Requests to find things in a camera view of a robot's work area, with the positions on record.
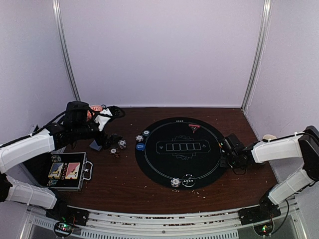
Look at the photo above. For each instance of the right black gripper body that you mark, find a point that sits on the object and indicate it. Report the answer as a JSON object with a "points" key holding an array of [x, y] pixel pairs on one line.
{"points": [[233, 162]]}

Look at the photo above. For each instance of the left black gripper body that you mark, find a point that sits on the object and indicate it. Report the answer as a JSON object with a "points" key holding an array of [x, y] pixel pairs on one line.
{"points": [[100, 140]]}

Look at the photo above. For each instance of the blue white chip stack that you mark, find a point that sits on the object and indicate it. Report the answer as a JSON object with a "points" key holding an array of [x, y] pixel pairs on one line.
{"points": [[122, 144]]}

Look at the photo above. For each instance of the blue white chips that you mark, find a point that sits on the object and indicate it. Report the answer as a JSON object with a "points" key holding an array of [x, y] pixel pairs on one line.
{"points": [[175, 182], [139, 138]]}

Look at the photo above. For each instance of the blue small blind button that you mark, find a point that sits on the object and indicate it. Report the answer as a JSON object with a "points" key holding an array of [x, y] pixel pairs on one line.
{"points": [[140, 146]]}

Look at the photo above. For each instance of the green white chips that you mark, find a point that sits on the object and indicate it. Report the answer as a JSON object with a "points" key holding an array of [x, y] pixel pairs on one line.
{"points": [[146, 132]]}

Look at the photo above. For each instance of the red black all-in triangle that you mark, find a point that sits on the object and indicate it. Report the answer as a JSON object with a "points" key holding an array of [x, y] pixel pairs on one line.
{"points": [[194, 127]]}

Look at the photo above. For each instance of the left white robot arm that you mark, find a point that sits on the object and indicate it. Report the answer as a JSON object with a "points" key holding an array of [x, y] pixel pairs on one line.
{"points": [[78, 122]]}

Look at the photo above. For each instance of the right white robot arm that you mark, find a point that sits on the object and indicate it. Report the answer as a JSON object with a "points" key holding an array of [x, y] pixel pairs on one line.
{"points": [[304, 145]]}

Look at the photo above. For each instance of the red black chip stack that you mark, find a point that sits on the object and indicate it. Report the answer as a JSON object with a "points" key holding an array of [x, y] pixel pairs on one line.
{"points": [[115, 152]]}

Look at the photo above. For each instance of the blue card deck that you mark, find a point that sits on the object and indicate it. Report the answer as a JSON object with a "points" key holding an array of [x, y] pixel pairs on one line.
{"points": [[95, 146]]}

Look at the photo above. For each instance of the white green paper cup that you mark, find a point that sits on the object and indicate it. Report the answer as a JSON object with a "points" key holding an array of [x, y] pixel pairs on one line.
{"points": [[269, 137]]}

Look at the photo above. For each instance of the red white patterned bowl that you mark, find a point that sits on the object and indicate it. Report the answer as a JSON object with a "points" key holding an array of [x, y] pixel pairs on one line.
{"points": [[96, 108]]}

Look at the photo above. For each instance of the round black poker mat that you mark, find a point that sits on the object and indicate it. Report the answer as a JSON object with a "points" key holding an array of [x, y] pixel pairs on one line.
{"points": [[173, 150]]}

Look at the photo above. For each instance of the red card box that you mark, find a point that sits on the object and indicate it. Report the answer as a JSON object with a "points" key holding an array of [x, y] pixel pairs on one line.
{"points": [[72, 171]]}

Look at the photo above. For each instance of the aluminium poker case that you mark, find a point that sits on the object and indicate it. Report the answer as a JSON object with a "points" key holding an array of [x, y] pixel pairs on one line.
{"points": [[85, 172]]}

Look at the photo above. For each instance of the chips in case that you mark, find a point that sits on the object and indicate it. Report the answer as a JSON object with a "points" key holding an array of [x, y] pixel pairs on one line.
{"points": [[56, 158]]}

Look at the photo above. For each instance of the yellow blue card box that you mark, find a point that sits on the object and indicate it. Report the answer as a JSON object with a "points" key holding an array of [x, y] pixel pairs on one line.
{"points": [[55, 170]]}

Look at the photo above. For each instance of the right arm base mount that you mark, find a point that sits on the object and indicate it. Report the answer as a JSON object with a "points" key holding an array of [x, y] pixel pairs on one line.
{"points": [[257, 214]]}

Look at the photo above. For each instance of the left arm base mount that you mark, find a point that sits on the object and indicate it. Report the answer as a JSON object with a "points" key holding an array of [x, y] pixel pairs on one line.
{"points": [[69, 215]]}

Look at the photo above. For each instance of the aluminium front rail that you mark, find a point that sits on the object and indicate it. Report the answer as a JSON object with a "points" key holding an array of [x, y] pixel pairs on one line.
{"points": [[202, 225]]}

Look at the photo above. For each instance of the left aluminium frame post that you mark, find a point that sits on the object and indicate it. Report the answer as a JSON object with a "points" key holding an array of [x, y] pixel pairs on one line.
{"points": [[63, 43]]}

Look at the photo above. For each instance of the aluminium frame post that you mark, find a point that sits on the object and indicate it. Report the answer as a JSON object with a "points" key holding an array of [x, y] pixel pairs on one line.
{"points": [[63, 43], [263, 31]]}

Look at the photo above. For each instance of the right aluminium frame post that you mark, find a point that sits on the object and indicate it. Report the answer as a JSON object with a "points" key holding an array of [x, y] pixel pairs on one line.
{"points": [[263, 31]]}

